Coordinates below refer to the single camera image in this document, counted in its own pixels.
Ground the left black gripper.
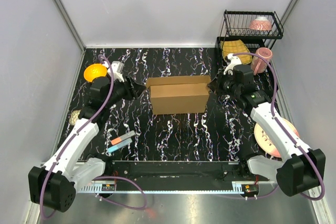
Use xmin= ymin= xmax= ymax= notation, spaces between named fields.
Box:
xmin=105 ymin=74 xmax=146 ymax=108

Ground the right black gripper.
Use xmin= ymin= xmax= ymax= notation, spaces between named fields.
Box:
xmin=206 ymin=69 xmax=240 ymax=97

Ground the brown cardboard box sheet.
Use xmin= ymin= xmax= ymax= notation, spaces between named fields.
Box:
xmin=146 ymin=75 xmax=211 ymax=115

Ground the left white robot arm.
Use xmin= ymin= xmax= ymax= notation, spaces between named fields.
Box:
xmin=28 ymin=77 xmax=146 ymax=212

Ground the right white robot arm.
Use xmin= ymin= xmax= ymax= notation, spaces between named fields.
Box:
xmin=212 ymin=64 xmax=326 ymax=201

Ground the orange bowl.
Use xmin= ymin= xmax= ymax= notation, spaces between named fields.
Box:
xmin=83 ymin=63 xmax=107 ymax=82

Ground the pink mug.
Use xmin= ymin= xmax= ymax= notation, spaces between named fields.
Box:
xmin=251 ymin=47 xmax=273 ymax=76

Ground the yellow woven plate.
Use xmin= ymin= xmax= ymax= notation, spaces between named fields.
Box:
xmin=221 ymin=40 xmax=252 ymax=65

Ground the small floral patterned bowl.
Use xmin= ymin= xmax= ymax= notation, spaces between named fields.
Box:
xmin=69 ymin=110 xmax=81 ymax=126

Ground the black marble table mat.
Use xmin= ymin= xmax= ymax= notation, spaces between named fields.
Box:
xmin=79 ymin=48 xmax=264 ymax=162

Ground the blue marker pen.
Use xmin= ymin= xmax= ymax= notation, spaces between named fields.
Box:
xmin=107 ymin=138 xmax=132 ymax=153

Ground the pink patterned bowl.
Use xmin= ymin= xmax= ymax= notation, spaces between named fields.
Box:
xmin=249 ymin=16 xmax=272 ymax=31

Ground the pink round plate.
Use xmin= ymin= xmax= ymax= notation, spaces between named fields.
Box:
xmin=254 ymin=119 xmax=300 ymax=158

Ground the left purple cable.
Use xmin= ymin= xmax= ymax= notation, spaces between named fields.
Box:
xmin=40 ymin=55 xmax=148 ymax=219

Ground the purple cable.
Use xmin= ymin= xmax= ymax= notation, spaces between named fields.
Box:
xmin=40 ymin=55 xmax=148 ymax=219
xmin=228 ymin=52 xmax=326 ymax=200

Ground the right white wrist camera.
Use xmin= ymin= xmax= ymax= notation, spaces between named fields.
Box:
xmin=223 ymin=53 xmax=242 ymax=75

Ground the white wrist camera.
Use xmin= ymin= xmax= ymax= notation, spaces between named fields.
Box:
xmin=102 ymin=61 xmax=124 ymax=82
xmin=223 ymin=53 xmax=242 ymax=75

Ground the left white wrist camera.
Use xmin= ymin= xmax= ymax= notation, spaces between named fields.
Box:
xmin=102 ymin=61 xmax=124 ymax=82

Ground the black wire dish rack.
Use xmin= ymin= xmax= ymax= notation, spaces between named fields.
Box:
xmin=216 ymin=10 xmax=284 ymax=55

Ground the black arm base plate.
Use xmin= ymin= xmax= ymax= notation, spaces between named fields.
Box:
xmin=104 ymin=161 xmax=256 ymax=193

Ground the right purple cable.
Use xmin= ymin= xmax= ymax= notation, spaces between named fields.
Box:
xmin=228 ymin=52 xmax=326 ymax=200

